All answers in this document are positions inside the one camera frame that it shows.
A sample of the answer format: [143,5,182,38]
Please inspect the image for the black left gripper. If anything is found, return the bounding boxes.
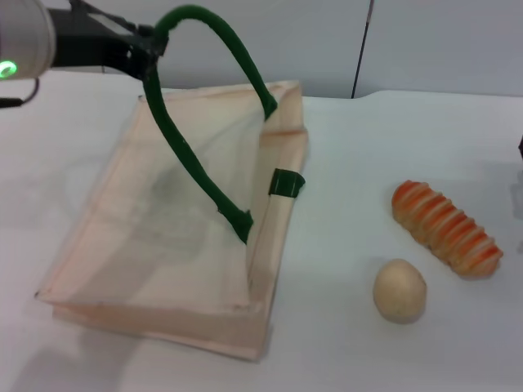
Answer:
[48,0,168,82]

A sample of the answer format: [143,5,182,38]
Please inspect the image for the orange striped bread loaf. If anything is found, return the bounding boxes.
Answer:
[391,179,504,279]

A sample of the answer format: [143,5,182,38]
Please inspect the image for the round beige egg yolk pastry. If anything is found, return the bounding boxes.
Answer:
[372,258,428,326]

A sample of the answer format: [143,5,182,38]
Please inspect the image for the beige tote bag green handles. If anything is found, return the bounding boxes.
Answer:
[34,3,308,363]

